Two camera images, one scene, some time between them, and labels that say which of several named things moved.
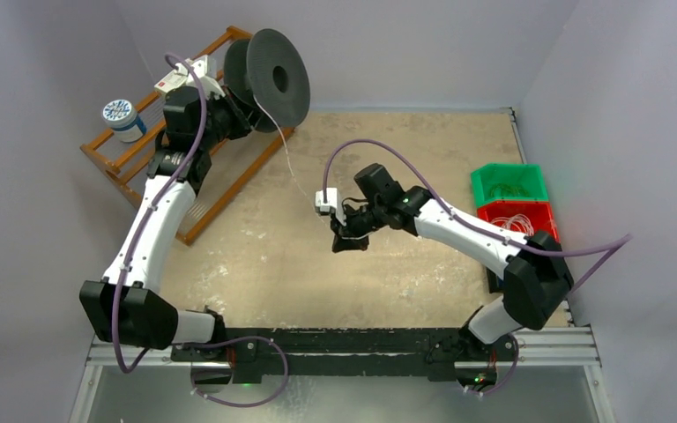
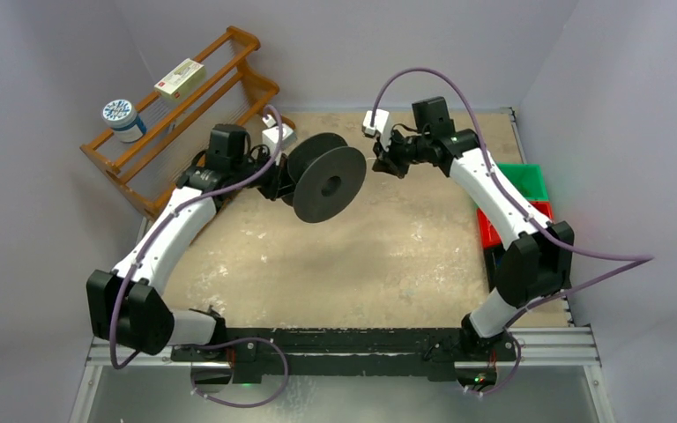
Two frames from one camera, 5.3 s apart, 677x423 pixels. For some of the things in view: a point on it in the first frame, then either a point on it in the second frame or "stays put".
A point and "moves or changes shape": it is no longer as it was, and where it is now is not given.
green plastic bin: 509,181 stays put
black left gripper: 241,125 → 281,182
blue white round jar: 122,116 stays put
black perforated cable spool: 267,79 → 327,175
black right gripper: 349,232 → 389,159
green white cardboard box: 170,82 stays put
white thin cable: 290,165 moves or changes shape
